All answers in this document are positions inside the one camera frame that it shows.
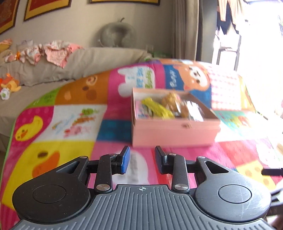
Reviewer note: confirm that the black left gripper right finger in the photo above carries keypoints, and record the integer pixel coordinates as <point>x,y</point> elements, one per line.
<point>177,166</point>

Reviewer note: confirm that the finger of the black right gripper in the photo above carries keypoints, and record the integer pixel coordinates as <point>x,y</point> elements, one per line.
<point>272,172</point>

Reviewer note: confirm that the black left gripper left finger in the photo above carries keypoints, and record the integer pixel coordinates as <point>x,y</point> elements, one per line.
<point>107,166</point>

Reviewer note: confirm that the pink cardboard box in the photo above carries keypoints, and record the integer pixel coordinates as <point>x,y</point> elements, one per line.
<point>177,132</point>

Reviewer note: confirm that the yellow snack bar wrapper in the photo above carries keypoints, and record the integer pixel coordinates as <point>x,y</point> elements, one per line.
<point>157,109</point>

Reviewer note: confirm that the bread bun plain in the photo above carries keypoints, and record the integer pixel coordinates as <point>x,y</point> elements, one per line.
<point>191,111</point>

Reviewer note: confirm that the pink Volcano snack pack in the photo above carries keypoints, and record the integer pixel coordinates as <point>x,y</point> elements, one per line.
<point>142,111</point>

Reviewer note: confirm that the bread bun red label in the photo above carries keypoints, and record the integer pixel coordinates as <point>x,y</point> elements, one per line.
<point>172,102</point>

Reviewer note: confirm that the pink baby clothes pile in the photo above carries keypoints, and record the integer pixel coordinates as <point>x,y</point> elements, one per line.
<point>56,52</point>

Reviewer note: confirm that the small white plush toy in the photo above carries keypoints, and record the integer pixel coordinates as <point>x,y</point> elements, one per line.
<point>5,93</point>

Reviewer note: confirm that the orange yellow plush toy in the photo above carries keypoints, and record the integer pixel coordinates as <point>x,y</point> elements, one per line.
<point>10,83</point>

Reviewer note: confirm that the grey neck pillow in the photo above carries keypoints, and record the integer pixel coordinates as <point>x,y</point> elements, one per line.
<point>118,34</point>

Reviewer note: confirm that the beige curtain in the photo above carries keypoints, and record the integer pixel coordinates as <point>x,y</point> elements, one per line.
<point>194,26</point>

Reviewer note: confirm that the framed picture orange border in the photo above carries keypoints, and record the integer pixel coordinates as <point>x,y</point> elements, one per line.
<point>35,8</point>

